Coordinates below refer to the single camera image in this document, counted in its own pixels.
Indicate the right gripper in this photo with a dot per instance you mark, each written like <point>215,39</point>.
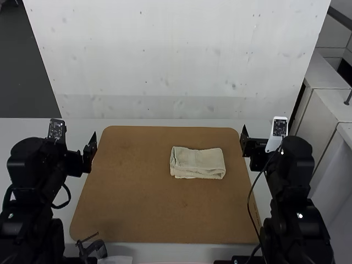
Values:
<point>257,156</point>

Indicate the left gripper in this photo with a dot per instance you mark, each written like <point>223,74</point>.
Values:
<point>75,163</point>

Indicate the pale towel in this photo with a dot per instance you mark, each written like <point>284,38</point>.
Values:
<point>196,162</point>

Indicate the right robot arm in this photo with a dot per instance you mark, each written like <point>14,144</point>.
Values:
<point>294,165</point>

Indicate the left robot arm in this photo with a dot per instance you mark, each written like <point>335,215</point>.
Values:
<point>33,165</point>

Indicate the cork mat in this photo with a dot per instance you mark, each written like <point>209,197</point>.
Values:
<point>137,192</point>

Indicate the pale cabinet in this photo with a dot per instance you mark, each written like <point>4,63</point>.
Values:
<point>324,115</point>

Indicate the black clamp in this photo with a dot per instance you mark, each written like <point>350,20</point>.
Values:
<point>89,244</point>

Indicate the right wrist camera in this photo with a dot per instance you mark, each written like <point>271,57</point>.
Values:
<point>279,129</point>

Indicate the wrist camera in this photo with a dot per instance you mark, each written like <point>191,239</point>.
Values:
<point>279,129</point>
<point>56,130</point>

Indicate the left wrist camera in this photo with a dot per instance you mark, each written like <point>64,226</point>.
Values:
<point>56,130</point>

